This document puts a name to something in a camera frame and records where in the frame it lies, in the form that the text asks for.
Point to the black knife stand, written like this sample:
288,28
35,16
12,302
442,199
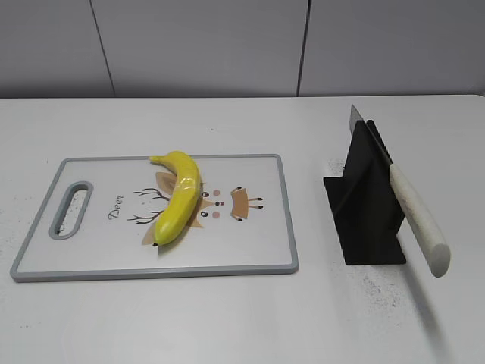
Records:
365,210

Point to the white deer cutting board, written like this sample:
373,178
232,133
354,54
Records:
98,217

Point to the white-handled kitchen knife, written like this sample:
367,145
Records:
427,232

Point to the yellow plastic banana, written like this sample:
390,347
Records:
184,198

